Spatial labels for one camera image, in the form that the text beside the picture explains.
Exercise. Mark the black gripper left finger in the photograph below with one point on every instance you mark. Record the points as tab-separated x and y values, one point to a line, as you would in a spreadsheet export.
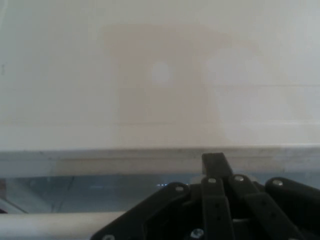
175	212

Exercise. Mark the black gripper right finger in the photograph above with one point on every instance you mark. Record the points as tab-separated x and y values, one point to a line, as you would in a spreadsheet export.
275	212

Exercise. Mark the cream toaster oven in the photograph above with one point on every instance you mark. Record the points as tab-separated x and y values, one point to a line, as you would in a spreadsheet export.
75	75

